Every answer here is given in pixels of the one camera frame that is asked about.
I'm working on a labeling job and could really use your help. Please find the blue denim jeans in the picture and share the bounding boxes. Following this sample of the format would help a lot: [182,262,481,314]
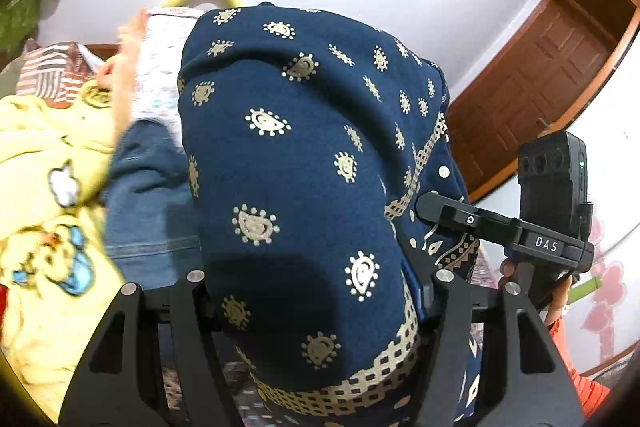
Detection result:
[102,119,206,285]

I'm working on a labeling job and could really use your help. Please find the person's right hand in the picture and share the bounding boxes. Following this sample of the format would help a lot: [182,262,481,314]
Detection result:
[498,257,573,328]

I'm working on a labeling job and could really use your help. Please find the striped pillow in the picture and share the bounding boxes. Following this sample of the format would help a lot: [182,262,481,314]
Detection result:
[0,42,118,108]

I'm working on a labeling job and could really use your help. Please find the brown wooden door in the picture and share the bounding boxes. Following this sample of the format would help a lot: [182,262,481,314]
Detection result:
[445,0,640,202]

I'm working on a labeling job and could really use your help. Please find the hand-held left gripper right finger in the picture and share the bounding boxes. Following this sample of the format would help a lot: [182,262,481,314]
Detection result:
[397,232,586,427]

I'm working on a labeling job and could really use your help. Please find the person's right forearm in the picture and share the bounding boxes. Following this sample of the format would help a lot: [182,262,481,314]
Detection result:
[547,317,613,423]

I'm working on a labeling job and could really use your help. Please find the navy patterned hoodie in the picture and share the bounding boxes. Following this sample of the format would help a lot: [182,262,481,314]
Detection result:
[177,2,483,427]

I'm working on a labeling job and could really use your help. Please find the pink flower wall sticker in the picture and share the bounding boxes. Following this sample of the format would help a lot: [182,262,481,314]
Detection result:
[570,217,632,348]

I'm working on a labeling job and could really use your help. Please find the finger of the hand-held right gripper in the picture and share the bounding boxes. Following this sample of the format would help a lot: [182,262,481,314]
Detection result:
[415,192,527,249]

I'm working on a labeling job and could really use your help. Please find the yellow cartoon blanket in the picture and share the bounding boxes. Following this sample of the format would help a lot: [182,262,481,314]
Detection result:
[0,79,131,423]

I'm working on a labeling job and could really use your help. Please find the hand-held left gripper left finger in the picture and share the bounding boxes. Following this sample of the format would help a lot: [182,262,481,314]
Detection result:
[57,269,236,427]

